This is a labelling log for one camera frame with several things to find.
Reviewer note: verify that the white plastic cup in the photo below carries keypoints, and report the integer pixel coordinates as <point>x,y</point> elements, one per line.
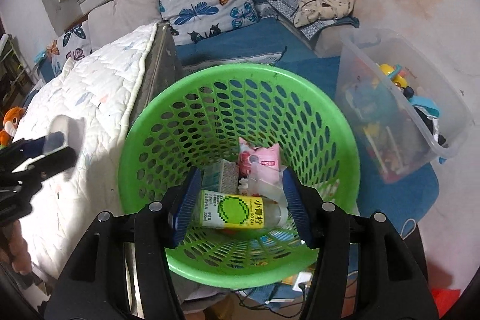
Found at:
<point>71,128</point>

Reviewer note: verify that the metal shelf rack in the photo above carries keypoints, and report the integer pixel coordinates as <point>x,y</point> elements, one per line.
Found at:
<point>15,69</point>

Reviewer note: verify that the light blue plastic toy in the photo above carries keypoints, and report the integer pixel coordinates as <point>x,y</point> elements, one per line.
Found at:
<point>425,105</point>

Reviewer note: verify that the beige spotted cloth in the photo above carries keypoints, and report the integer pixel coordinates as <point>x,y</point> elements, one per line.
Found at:
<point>326,7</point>

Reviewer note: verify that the blue bed sheet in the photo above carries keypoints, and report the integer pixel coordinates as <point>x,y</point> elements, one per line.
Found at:
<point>232,42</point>

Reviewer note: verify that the large butterfly print pillow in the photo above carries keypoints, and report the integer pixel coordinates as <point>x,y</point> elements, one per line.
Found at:
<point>206,1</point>

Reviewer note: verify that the green plastic mesh basket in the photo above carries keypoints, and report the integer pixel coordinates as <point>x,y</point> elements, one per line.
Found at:
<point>240,74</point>

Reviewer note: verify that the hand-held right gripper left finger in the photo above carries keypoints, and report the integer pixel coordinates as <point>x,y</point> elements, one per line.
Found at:
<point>185,209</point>

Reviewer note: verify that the clear plastic storage bin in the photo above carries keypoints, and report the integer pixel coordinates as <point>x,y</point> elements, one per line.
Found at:
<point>360,54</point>

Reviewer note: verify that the red plastic object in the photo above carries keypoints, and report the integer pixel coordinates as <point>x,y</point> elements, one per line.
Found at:
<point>446,301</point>

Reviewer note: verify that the green white drink carton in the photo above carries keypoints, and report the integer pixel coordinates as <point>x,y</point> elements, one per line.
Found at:
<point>219,175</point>

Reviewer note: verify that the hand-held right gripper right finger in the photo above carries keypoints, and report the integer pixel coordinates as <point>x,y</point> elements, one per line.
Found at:
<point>296,209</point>

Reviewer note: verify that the white quilted mattress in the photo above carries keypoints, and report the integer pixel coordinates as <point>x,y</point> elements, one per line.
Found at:
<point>105,80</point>

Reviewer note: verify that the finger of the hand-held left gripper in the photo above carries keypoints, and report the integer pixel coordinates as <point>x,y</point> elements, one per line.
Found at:
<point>50,140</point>
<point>56,160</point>

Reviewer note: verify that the grey striped cloth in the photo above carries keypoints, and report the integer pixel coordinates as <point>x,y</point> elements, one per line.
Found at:
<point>262,57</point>

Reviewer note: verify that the person's left hand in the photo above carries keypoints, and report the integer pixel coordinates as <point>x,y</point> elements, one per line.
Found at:
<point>17,248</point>

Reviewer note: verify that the pink white snack packet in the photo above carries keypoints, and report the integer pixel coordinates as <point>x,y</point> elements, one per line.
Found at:
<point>262,157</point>

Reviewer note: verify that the orange plush toy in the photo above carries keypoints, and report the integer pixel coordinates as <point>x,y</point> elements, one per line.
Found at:
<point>11,119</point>

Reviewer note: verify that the beige pillow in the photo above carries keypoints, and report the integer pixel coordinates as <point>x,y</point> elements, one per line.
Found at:
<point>120,16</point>

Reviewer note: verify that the small butterfly print pillow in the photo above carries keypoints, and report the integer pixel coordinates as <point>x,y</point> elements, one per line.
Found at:
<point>75,42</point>

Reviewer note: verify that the clear bottle yellow green label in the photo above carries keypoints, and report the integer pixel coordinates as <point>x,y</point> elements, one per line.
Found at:
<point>232,209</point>

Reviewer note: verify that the white charger plug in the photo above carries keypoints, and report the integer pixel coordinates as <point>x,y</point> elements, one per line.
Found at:
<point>301,282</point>

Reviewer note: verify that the yellow plastic toy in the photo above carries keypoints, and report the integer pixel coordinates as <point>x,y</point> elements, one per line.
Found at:
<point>392,74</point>

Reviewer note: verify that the pile of colourful toys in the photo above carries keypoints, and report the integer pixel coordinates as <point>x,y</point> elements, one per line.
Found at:
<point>375,125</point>

